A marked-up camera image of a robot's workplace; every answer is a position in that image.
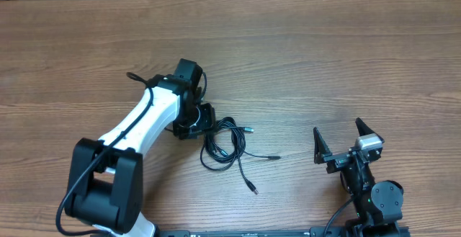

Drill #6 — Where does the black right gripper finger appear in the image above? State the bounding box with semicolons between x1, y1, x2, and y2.
313;127;332;164
355;117;375;136

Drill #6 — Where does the black USB-A cable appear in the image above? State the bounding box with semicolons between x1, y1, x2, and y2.
200;117;259;196

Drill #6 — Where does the thin black cable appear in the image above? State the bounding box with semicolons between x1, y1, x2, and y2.
200;117;282;172

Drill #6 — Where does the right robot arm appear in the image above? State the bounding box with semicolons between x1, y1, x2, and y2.
313;117;410;237

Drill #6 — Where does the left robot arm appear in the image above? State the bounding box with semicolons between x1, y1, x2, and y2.
55;59;215;236

